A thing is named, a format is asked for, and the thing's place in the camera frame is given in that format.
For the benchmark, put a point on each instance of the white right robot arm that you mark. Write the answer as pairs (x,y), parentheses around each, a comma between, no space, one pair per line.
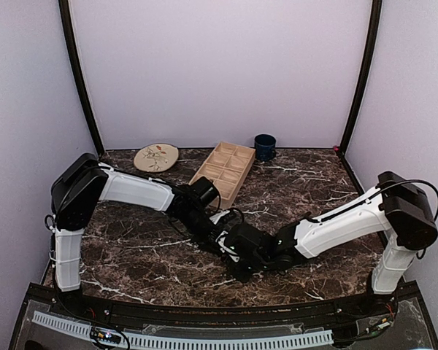
(395,205)

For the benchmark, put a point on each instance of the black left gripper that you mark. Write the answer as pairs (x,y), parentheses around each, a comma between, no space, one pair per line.
(209,242)

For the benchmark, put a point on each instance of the dark blue mug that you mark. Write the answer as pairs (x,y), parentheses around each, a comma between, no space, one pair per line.
(265,147)

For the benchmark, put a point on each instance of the white slotted cable duct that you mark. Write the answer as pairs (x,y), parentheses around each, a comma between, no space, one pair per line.
(164,337)

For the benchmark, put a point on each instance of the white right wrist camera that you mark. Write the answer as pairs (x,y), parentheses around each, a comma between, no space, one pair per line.
(220,240)

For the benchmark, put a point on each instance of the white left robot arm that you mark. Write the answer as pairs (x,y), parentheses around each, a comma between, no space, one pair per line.
(76,193)

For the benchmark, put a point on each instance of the cream floral plate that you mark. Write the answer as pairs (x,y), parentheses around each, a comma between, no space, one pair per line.
(156,158)

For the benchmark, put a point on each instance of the black frame post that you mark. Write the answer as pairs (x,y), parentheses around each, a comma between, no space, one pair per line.
(366,63)
(79,80)

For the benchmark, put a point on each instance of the wooden compartment tray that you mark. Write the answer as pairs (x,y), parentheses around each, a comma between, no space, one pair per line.
(226,167)

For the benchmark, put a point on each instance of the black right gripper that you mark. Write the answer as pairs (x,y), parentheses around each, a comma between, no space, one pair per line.
(244,277)

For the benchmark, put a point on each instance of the black right frame post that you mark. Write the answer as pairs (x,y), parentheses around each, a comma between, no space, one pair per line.
(366,63)

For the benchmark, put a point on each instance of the black left frame post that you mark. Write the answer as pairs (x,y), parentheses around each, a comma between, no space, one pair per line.
(79,80)

